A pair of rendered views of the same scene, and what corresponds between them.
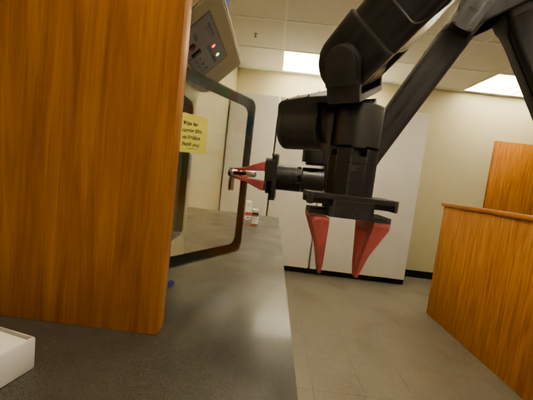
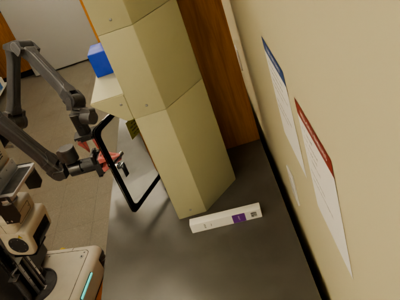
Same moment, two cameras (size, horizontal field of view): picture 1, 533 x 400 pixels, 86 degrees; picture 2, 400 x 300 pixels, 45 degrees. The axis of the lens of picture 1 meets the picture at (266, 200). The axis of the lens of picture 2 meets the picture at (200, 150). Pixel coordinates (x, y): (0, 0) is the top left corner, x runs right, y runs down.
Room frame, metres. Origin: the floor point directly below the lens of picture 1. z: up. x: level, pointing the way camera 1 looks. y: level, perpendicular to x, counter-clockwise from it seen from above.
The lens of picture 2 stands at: (2.23, 0.51, 2.12)
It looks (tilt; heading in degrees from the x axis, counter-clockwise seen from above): 33 degrees down; 185
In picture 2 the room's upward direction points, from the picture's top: 20 degrees counter-clockwise
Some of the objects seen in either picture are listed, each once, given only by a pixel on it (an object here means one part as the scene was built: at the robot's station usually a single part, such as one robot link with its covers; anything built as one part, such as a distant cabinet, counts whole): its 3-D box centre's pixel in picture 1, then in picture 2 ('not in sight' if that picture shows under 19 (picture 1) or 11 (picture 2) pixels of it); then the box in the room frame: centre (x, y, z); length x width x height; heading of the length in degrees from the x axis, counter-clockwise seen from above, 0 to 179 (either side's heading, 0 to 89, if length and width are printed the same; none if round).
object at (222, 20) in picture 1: (205, 50); (115, 90); (0.65, 0.17, 1.46); 0.32 x 0.11 x 0.10; 179
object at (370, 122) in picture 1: (351, 128); (78, 117); (0.35, -0.09, 1.27); 0.07 x 0.06 x 0.07; 55
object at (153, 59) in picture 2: not in sight; (175, 106); (0.66, 0.35, 1.32); 0.32 x 0.25 x 0.77; 179
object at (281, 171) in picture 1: (285, 178); (91, 163); (0.65, -0.04, 1.20); 0.07 x 0.07 x 0.10; 86
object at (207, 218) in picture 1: (205, 173); (134, 150); (0.63, 0.14, 1.19); 0.30 x 0.01 x 0.40; 148
